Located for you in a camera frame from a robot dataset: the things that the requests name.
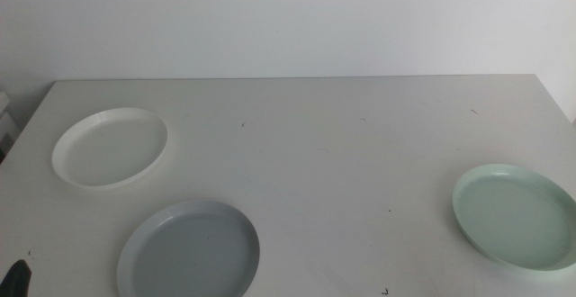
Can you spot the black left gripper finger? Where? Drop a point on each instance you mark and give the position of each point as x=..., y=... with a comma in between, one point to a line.
x=15, y=281

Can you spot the white shallow bowl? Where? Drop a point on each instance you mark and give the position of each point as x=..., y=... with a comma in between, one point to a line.
x=110, y=148

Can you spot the grey shallow bowl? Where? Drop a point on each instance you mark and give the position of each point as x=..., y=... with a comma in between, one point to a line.
x=191, y=254

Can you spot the pale green shallow bowl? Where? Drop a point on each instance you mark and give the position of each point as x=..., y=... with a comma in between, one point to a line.
x=517, y=218

